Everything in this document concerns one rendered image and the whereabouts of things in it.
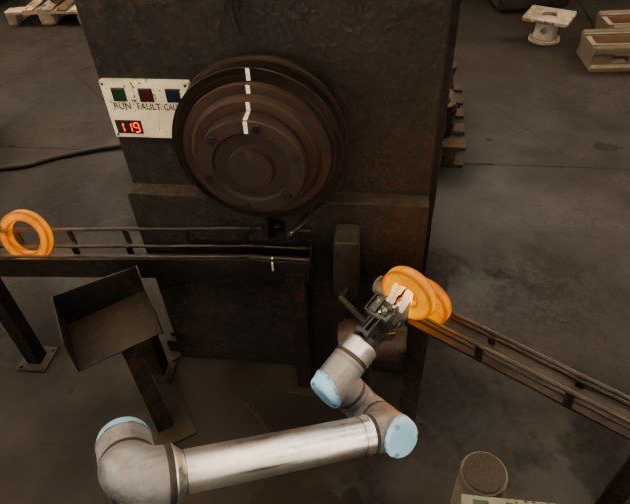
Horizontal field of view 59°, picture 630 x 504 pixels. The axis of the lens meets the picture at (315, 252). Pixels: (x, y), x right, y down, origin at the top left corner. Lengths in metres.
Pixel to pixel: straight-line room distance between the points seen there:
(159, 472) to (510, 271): 2.07
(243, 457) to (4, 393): 1.65
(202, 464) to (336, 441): 0.28
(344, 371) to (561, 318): 1.52
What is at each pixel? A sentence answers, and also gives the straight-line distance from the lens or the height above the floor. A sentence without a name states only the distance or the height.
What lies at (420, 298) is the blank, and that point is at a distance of 1.48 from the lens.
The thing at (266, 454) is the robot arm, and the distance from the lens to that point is 1.21.
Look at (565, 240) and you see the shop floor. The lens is 3.09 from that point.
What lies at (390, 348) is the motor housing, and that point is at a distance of 1.81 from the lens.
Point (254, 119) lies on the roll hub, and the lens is 1.40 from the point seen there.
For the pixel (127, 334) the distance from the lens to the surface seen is 1.84.
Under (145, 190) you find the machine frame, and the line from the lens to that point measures 1.90.
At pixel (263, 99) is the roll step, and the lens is 1.42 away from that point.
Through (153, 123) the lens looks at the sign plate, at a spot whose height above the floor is 1.11.
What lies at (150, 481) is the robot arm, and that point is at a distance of 1.16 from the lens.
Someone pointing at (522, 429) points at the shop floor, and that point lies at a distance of 2.32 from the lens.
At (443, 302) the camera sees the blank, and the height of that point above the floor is 0.76.
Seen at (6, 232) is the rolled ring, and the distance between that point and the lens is 2.21.
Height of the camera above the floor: 1.94
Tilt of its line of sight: 43 degrees down
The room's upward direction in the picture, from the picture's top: 3 degrees counter-clockwise
